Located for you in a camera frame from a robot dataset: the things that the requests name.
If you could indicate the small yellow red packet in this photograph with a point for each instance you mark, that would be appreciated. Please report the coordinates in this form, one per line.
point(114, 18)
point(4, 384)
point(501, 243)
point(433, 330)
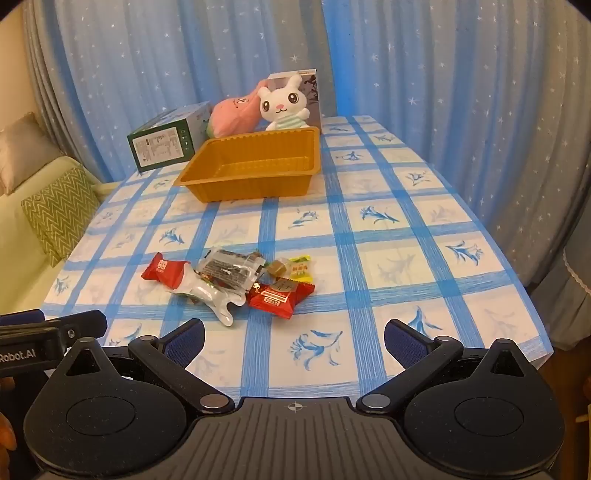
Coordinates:
point(300, 270)

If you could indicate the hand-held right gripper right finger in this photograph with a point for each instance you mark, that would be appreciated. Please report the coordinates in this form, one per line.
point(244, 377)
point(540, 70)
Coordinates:
point(401, 341)

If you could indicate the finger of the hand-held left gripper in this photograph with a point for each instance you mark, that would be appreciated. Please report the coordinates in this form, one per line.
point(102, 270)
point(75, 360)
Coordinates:
point(18, 316)
point(87, 323)

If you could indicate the beige satin cushion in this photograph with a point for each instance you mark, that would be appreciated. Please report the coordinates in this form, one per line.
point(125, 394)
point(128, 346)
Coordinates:
point(23, 147)

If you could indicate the light green sofa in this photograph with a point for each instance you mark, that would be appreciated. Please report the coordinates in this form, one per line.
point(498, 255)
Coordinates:
point(18, 240)

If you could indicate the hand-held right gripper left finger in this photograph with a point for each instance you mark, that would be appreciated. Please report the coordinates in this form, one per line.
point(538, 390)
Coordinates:
point(184, 339)

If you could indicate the person's left hand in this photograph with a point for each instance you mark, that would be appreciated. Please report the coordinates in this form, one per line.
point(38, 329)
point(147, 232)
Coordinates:
point(4, 431)

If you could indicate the white bunny plush toy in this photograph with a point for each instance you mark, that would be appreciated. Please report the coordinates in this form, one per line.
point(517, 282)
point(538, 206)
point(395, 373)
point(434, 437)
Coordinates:
point(279, 104)

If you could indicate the red packet with brown label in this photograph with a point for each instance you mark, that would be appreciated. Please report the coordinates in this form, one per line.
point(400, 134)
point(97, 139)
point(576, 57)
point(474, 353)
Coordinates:
point(277, 297)

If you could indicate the pink plush toy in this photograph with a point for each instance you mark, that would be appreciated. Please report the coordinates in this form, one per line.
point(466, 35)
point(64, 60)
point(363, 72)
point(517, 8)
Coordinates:
point(231, 113)

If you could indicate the small brown candy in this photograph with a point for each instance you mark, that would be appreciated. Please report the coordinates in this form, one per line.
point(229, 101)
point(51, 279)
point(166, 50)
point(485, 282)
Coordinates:
point(278, 268)

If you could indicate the grey cloth with lace trim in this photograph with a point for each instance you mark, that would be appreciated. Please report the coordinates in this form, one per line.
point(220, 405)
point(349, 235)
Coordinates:
point(572, 295)

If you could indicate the white green snack packet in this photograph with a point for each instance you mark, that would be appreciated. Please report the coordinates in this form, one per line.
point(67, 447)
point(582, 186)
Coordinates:
point(207, 295)

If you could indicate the grey printed box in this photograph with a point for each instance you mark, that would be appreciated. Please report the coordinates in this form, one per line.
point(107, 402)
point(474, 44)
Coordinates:
point(311, 92)

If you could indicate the green cardboard box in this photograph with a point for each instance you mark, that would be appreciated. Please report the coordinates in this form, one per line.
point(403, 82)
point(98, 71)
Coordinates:
point(157, 147)

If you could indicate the green zigzag cushion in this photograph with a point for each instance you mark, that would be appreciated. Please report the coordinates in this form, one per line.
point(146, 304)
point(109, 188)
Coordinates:
point(60, 212)

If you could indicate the clear dark snack packet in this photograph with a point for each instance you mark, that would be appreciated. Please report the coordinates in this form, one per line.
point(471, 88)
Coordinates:
point(226, 267)

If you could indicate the orange plastic tray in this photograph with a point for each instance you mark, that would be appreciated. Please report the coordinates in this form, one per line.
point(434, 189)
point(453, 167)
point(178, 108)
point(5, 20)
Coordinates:
point(240, 184)

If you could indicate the blue starry curtain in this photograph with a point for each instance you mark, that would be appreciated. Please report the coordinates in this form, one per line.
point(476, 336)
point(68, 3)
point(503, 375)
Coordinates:
point(461, 92)
point(161, 55)

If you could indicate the blue checked tablecloth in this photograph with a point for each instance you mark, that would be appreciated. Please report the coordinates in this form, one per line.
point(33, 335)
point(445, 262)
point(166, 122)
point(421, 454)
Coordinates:
point(369, 240)

